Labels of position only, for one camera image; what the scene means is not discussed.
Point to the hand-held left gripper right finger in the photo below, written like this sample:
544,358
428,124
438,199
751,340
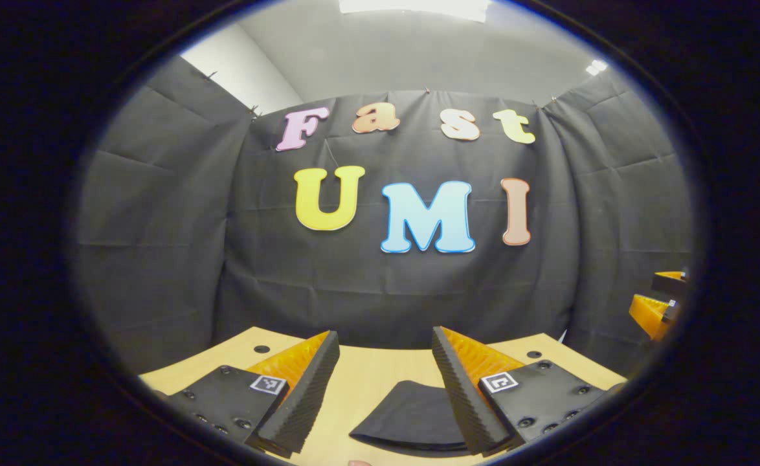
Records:
467,401

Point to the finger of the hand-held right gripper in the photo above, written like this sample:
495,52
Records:
653,316
670,283

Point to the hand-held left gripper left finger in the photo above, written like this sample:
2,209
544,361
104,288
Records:
305,398

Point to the black backdrop cloth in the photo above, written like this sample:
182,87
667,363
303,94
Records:
160,226

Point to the dark denim jeans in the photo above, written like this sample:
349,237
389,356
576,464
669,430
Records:
412,414

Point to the rectangular ceiling light panel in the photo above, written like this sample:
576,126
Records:
415,8

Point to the small ceiling light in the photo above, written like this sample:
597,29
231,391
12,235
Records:
597,66

